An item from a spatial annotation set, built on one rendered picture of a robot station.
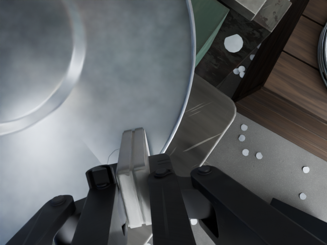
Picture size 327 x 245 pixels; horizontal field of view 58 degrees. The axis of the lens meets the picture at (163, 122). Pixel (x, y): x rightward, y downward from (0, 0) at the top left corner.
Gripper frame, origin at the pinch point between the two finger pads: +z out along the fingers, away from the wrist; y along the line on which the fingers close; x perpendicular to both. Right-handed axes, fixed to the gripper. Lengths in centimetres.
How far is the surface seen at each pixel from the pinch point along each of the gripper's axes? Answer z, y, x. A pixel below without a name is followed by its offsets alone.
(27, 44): 6.2, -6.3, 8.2
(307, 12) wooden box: 52, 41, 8
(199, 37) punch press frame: 20.6, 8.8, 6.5
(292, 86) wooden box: 47, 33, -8
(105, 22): 7.0, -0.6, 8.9
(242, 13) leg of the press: 23.2, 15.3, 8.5
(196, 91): 5.2, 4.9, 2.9
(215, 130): 4.2, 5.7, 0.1
